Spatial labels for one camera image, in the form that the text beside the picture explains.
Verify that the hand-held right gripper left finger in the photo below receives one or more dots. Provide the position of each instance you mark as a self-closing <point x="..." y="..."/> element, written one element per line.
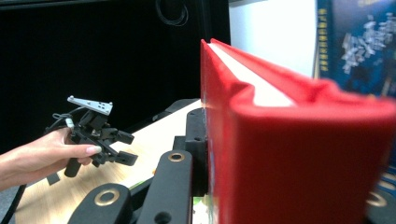
<point x="196" y="149"/>

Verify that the white panel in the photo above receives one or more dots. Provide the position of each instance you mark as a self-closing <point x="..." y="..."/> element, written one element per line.
<point x="274" y="31"/>

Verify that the grey tape strip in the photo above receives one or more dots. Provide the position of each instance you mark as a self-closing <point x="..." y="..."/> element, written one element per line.
<point x="53" y="179"/>

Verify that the red book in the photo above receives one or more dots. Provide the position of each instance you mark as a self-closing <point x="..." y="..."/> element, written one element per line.
<point x="295" y="155"/>

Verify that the blue book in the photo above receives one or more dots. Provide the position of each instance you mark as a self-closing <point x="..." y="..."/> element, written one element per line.
<point x="355" y="46"/>

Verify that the black curtain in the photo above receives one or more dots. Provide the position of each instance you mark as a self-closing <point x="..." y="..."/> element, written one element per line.
<point x="93" y="46"/>

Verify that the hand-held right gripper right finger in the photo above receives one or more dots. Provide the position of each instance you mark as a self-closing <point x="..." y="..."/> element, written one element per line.
<point x="386" y="214"/>

